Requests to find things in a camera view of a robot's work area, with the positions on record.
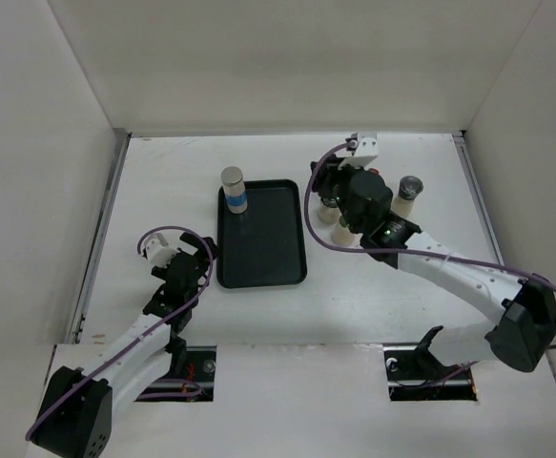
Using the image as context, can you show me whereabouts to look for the purple cable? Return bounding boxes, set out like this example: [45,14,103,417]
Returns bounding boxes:
[303,140,556,352]
[24,224,219,443]

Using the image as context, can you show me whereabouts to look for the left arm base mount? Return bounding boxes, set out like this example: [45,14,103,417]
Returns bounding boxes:
[135,337,217,403]

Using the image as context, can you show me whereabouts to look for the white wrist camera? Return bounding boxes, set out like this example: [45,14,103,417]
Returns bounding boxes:
[342,132,379,168]
[138,232,176,268]

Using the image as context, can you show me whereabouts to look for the yellow cap spice bottle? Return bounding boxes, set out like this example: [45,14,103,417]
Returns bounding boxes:
[331,215,360,248]

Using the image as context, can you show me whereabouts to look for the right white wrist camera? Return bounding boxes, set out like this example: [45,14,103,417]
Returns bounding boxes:
[342,132,379,168]

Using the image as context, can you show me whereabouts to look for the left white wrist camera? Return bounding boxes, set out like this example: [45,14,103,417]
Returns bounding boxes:
[138,232,176,268]

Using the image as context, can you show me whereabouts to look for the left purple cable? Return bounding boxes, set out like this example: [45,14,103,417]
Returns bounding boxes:
[24,224,219,443]

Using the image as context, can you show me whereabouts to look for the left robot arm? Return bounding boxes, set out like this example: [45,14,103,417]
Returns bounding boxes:
[25,227,218,457]

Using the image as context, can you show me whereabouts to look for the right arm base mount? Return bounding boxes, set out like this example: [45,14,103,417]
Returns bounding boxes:
[383,326,477,402]

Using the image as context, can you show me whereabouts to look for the silver cap blue label bottle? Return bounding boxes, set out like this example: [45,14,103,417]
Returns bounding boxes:
[221,166,248,215]

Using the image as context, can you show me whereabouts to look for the black cap spice bottle front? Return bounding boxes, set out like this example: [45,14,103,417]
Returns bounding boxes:
[317,198,340,225]

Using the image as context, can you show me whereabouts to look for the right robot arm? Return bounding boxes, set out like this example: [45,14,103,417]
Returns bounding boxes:
[311,156,556,378]

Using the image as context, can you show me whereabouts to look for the black plastic tray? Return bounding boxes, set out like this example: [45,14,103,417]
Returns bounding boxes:
[216,179,307,289]

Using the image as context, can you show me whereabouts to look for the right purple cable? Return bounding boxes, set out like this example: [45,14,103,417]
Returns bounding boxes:
[303,140,556,352]

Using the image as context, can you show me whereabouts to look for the grey clear cap spice bottle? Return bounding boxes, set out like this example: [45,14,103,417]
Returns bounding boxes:
[391,176,423,219]

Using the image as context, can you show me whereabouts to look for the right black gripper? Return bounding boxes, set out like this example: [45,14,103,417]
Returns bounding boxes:
[309,155,365,235]

